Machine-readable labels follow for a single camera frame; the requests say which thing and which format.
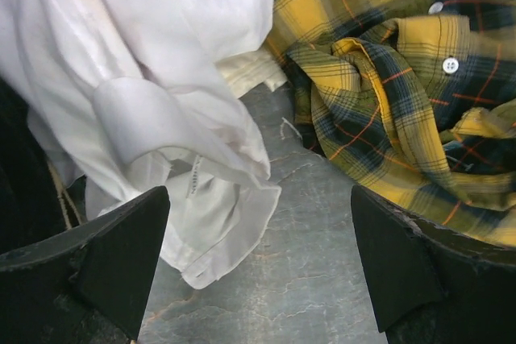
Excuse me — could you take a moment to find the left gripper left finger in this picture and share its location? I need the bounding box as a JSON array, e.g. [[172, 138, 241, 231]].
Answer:
[[1, 187, 170, 343]]

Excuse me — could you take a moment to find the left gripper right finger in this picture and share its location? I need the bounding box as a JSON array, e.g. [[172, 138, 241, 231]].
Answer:
[[351, 185, 515, 344]]

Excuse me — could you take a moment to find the yellow plaid shirt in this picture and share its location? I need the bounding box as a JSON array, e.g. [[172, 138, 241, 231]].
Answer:
[[265, 0, 515, 247]]

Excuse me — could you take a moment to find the white shirt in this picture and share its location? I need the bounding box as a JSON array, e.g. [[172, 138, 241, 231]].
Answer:
[[1, 0, 281, 289]]

